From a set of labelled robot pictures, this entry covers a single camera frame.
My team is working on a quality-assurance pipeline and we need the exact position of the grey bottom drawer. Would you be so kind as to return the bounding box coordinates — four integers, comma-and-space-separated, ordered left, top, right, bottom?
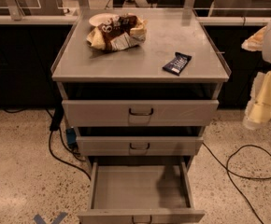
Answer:
78, 157, 205, 224

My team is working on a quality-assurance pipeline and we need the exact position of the grey drawer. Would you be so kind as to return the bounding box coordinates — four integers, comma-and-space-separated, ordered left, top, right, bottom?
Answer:
77, 136, 203, 156
78, 157, 205, 224
63, 100, 219, 127

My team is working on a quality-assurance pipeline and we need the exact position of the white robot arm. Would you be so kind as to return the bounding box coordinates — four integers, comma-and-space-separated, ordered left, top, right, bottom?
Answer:
241, 20, 271, 130

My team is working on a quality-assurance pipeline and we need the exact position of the grey metal drawer cabinet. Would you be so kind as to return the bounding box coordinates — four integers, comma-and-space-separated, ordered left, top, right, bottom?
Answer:
52, 9, 230, 164

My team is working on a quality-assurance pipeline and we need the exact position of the grey middle drawer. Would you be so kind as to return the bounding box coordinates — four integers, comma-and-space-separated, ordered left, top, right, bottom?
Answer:
77, 136, 203, 156

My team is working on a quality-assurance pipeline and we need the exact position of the grey top drawer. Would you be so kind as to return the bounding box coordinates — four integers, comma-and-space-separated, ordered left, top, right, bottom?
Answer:
63, 100, 219, 127

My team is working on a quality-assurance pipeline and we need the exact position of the dark blue candy bar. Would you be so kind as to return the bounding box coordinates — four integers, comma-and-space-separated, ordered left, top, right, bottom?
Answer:
163, 52, 192, 76

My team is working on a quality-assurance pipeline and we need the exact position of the crumpled brown chip bag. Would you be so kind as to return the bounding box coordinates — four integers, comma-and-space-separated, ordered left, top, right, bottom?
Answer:
87, 13, 147, 51

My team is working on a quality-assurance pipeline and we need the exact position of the white plate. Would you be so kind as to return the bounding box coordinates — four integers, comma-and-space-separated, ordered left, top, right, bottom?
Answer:
89, 13, 116, 27

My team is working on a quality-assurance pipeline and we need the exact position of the blue power box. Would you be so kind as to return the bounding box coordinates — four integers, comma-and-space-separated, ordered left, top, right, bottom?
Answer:
65, 128, 77, 147

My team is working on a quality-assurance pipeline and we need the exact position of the black floor cable right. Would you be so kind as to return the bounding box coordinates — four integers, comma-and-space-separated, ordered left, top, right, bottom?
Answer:
202, 142, 271, 224

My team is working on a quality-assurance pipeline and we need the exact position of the black floor cable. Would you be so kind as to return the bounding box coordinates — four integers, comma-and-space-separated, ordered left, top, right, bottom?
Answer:
3, 107, 92, 181
202, 142, 271, 224

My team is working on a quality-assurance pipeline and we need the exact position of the black floor cable left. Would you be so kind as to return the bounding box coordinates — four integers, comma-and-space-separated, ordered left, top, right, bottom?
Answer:
3, 107, 92, 181

